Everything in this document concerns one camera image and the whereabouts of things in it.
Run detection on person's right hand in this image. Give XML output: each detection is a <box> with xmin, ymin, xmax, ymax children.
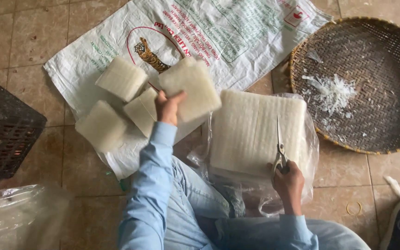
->
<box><xmin>268</xmin><ymin>160</ymin><xmax>305</xmax><ymax>206</ymax></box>

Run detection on person's left hand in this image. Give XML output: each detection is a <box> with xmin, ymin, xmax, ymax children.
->
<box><xmin>155</xmin><ymin>91</ymin><xmax>188</xmax><ymax>126</ymax></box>

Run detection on metal scissors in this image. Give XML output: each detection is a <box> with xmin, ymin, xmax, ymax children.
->
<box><xmin>271</xmin><ymin>116</ymin><xmax>291</xmax><ymax>182</ymax></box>

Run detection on small square rice paper stack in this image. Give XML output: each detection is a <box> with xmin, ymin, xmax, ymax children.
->
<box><xmin>95</xmin><ymin>56</ymin><xmax>149</xmax><ymax>103</ymax></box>
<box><xmin>158</xmin><ymin>57</ymin><xmax>222</xmax><ymax>123</ymax></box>
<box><xmin>123</xmin><ymin>87</ymin><xmax>159</xmax><ymax>138</ymax></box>
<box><xmin>75</xmin><ymin>100</ymin><xmax>128</xmax><ymax>153</ymax></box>

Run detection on large rice paper stack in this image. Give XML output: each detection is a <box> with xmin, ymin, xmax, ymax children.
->
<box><xmin>209</xmin><ymin>90</ymin><xmax>307</xmax><ymax>178</ymax></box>

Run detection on yellow rubber band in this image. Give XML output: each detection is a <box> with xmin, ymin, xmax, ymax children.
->
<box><xmin>346</xmin><ymin>201</ymin><xmax>362</xmax><ymax>216</ymax></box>

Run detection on heap of white rice paper scraps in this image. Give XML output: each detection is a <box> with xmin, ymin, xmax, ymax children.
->
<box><xmin>301</xmin><ymin>50</ymin><xmax>359</xmax><ymax>120</ymax></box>

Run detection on person's legs in blue jeans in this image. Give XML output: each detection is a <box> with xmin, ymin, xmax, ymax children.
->
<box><xmin>163</xmin><ymin>156</ymin><xmax>371</xmax><ymax>250</ymax></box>

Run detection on white paper scrap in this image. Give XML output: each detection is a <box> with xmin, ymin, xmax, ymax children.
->
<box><xmin>384</xmin><ymin>176</ymin><xmax>400</xmax><ymax>199</ymax></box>

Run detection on round woven bamboo tray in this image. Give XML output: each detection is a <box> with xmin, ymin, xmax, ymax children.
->
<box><xmin>289</xmin><ymin>17</ymin><xmax>400</xmax><ymax>155</ymax></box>

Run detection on white printed woven sack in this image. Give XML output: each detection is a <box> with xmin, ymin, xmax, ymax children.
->
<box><xmin>43</xmin><ymin>0</ymin><xmax>333</xmax><ymax>181</ymax></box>

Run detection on crumpled clear plastic bag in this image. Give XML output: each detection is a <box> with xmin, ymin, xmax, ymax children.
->
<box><xmin>0</xmin><ymin>183</ymin><xmax>74</xmax><ymax>250</ymax></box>

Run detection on black plastic crate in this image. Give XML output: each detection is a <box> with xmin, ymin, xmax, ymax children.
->
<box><xmin>0</xmin><ymin>75</ymin><xmax>48</xmax><ymax>183</ymax></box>

